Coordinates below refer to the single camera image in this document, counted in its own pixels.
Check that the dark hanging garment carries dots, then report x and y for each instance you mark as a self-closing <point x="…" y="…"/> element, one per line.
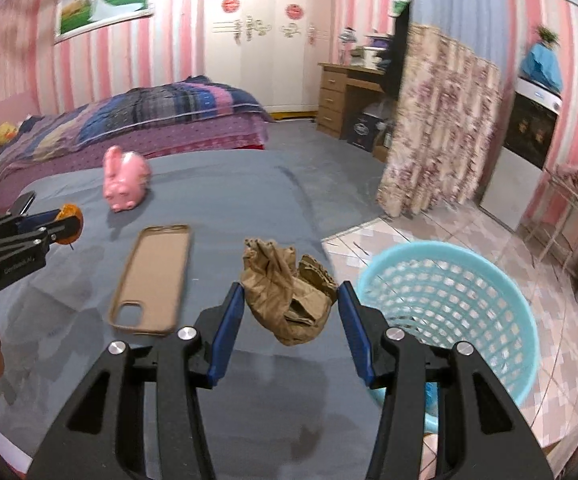
<point x="399" y="55"/>

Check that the black box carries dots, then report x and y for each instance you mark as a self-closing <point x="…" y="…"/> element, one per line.
<point x="361" y="130"/>

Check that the small potted plant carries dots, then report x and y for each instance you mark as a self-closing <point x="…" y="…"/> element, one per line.
<point x="548" y="35"/>

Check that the bed with plaid blanket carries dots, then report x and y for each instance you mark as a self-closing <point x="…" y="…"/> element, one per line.
<point x="119" y="120"/>

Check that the blue cloth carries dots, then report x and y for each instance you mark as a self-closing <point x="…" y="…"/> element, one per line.
<point x="541" y="67"/>

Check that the orange snack wrapper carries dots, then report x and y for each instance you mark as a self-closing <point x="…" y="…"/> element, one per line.
<point x="71" y="212"/>

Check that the metal stand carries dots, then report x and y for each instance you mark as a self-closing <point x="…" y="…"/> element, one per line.
<point x="554" y="230"/>

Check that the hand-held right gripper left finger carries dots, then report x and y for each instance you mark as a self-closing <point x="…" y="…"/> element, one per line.
<point x="226" y="330"/>

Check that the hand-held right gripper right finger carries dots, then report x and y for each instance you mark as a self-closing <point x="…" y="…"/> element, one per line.
<point x="356" y="330"/>

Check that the small wall poster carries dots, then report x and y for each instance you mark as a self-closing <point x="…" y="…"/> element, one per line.
<point x="401" y="0"/>

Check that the yellow duck plush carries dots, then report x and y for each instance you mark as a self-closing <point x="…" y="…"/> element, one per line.
<point x="6" y="134"/>

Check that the black phone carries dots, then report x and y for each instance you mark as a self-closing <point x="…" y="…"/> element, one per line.
<point x="25" y="204"/>

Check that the wooden desk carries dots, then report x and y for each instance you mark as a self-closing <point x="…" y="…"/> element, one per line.
<point x="334" y="100"/>

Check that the brown phone case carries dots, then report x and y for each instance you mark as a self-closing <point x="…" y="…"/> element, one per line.
<point x="151" y="280"/>

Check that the blue floral curtain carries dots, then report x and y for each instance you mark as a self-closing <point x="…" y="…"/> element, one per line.
<point x="444" y="125"/>

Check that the pink bunny piggy bank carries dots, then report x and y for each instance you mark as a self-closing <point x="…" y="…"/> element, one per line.
<point x="126" y="180"/>

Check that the silver desk lamp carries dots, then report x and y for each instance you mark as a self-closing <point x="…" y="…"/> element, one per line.
<point x="346" y="40"/>

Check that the small brown paper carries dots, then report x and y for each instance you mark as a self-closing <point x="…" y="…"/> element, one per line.
<point x="316" y="270"/>

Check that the large brown paper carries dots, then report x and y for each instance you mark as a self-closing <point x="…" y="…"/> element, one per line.
<point x="269" y="290"/>

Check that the white wardrobe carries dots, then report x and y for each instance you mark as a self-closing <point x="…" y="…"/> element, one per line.
<point x="269" y="35"/>

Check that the white water dispenser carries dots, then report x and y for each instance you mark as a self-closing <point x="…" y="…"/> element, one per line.
<point x="514" y="180"/>

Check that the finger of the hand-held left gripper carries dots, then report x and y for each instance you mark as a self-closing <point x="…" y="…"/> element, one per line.
<point x="39" y="219"/>
<point x="61" y="232"/>

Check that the teal plastic laundry basket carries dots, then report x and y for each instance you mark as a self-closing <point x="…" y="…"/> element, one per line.
<point x="449" y="300"/>

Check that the framed wedding picture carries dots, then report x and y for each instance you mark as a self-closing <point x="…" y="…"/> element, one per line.
<point x="104" y="5"/>

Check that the storage boxes on desk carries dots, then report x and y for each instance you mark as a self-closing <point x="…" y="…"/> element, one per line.
<point x="369" y="52"/>

